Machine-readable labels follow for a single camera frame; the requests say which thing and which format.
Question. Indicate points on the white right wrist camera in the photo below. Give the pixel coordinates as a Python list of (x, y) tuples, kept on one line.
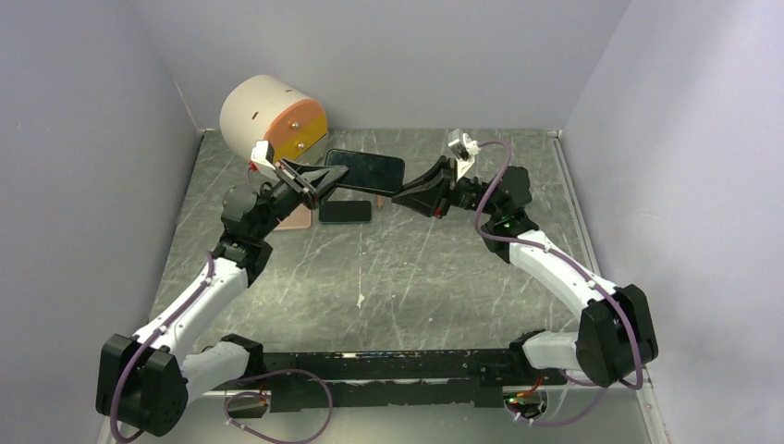
[(465, 149)]

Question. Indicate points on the white round drawer cabinet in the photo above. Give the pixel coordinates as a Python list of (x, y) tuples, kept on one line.
[(264, 108)]

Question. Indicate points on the black screen white phone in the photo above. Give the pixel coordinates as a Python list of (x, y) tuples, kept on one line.
[(346, 212)]

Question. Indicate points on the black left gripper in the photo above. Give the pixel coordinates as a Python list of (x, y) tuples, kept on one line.
[(308, 181)]

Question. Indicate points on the pink phone case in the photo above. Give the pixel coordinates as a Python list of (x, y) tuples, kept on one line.
[(300, 218)]

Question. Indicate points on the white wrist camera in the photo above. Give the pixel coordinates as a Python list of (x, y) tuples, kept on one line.
[(465, 149), (262, 160)]

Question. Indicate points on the aluminium frame rail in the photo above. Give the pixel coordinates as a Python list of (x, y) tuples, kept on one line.
[(149, 388)]

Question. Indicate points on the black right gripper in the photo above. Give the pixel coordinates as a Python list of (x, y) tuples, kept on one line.
[(433, 192)]

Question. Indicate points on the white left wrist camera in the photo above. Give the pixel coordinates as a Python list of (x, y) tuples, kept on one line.
[(262, 160)]

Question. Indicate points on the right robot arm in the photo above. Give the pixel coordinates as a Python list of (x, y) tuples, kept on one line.
[(615, 338)]

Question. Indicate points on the black base crossbar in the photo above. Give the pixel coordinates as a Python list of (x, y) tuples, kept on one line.
[(479, 377)]

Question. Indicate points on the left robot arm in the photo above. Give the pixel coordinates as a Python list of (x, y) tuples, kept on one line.
[(184, 318)]

